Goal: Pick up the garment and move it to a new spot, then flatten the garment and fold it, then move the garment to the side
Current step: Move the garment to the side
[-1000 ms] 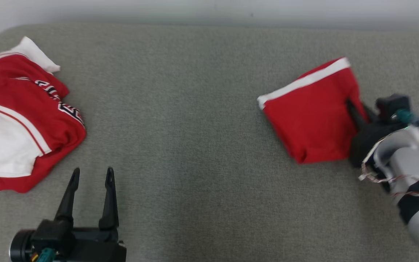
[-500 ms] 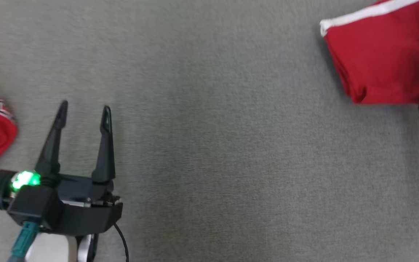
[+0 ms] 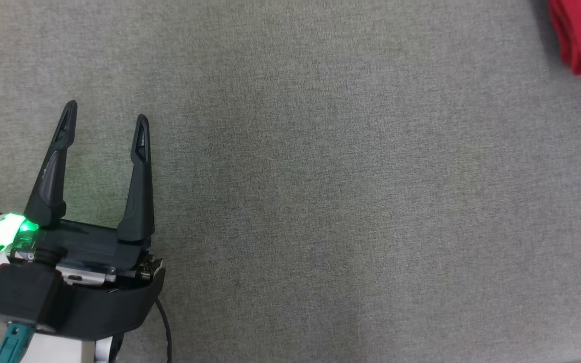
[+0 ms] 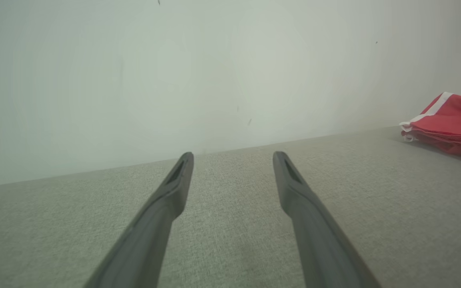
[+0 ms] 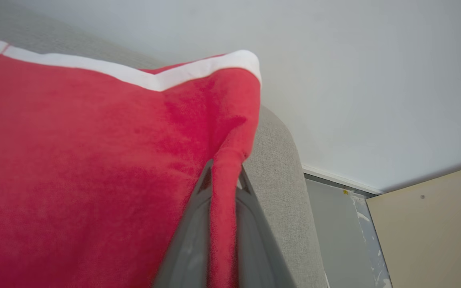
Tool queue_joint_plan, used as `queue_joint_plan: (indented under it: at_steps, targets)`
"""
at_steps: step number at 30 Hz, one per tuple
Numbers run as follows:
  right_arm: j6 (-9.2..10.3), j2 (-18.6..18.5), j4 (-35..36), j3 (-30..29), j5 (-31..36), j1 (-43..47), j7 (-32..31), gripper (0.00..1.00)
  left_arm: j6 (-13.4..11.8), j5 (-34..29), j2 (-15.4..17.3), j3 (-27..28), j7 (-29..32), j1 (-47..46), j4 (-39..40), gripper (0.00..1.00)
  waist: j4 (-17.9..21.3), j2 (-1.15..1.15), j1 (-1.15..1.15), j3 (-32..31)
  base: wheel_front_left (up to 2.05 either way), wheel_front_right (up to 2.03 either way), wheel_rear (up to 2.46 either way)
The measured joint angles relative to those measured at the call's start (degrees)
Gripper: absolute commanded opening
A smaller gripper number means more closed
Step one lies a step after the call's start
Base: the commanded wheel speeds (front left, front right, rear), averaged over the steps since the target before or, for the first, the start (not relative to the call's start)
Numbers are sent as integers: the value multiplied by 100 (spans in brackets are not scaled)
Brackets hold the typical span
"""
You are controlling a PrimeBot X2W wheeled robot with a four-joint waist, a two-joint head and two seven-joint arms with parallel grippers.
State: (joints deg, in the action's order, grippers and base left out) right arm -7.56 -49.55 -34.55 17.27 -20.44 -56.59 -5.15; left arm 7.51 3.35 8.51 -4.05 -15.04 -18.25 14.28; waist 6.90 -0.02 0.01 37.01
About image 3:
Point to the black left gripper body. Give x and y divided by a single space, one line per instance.
109 302

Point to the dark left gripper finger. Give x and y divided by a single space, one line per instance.
51 191
139 206

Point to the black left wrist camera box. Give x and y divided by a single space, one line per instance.
23 297

